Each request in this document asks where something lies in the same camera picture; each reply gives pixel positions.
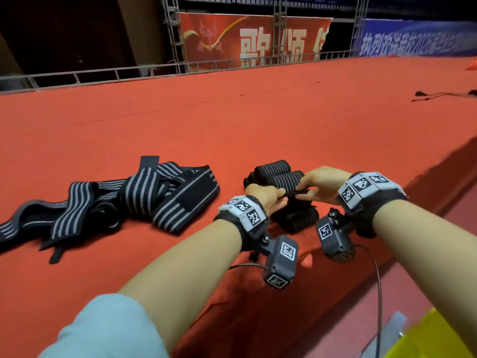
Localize person's right hand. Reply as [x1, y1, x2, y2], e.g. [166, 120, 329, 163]
[296, 166, 353, 206]

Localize person's left hand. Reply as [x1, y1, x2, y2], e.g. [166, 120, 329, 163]
[245, 182, 289, 217]

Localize pile of black straps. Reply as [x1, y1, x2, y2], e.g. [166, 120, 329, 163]
[0, 155, 221, 264]

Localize yellow plastic bin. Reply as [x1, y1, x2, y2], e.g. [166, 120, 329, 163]
[384, 308, 477, 358]

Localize person's left forearm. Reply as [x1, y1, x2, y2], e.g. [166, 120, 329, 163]
[119, 218, 243, 354]

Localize person's right forearm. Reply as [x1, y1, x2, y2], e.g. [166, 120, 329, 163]
[373, 199, 477, 355]

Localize black wristband with marker tags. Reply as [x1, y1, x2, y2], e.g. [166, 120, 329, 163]
[214, 193, 269, 252]
[337, 171, 409, 239]

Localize red banner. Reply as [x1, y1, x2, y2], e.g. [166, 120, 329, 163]
[180, 12, 333, 70]

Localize metal truss column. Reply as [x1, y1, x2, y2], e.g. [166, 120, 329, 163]
[272, 0, 289, 64]
[350, 0, 371, 58]
[162, 0, 186, 72]

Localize grey metal stand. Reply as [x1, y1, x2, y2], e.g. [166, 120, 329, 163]
[361, 311, 409, 358]

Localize blue banner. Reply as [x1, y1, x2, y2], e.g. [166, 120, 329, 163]
[356, 18, 477, 59]

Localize metal railing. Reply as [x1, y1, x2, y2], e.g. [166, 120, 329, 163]
[0, 50, 359, 94]

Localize tiered bleacher seats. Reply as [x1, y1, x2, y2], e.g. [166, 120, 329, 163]
[179, 0, 359, 8]

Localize light blue sleeve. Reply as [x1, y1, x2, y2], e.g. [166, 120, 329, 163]
[39, 293, 171, 358]

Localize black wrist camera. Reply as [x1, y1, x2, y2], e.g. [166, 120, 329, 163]
[262, 235, 300, 290]
[315, 208, 357, 264]

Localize thin black camera cable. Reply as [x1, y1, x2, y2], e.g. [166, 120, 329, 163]
[227, 260, 268, 271]
[354, 244, 385, 358]

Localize black cord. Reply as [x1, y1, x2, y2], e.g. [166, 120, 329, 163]
[411, 89, 477, 102]

